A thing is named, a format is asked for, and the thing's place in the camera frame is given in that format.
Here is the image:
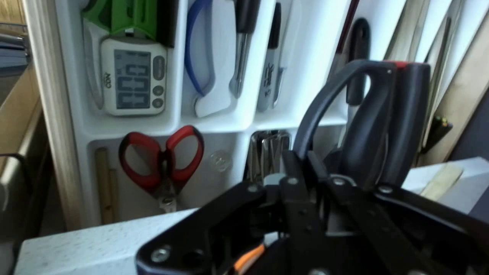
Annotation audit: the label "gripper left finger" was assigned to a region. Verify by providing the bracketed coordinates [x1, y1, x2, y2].
[136, 151, 325, 275]

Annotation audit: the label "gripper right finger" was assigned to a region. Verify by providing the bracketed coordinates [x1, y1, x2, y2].
[308, 153, 489, 275]

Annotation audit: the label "black handled scissors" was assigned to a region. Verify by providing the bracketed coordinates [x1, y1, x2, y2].
[293, 59, 431, 189]

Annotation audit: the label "white drawer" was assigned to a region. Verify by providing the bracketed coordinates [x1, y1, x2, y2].
[23, 0, 489, 231]

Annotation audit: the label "white organizer tray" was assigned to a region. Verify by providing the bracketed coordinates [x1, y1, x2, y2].
[55, 0, 407, 226]

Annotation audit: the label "shiny metal clip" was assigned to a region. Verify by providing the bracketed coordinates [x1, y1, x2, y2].
[244, 130, 291, 184]

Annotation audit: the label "wooden sticks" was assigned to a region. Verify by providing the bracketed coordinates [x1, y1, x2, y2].
[95, 147, 119, 224]

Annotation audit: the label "grey marker with black cap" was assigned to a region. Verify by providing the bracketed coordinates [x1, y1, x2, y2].
[257, 2, 282, 112]

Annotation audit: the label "white scraper with blue rim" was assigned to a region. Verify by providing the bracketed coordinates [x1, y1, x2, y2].
[185, 0, 237, 118]

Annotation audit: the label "white digital timer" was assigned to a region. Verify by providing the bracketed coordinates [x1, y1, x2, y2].
[100, 37, 168, 116]

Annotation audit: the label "green plastic tool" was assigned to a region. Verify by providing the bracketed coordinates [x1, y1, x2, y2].
[82, 0, 158, 40]

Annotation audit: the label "red handled scissors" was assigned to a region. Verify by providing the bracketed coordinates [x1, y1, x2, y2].
[118, 125, 205, 213]

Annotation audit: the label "black handled utensil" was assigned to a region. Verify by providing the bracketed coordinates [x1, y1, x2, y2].
[346, 18, 371, 106]

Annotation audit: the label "black handled metal tool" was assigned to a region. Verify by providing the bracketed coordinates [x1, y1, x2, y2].
[229, 0, 261, 99]

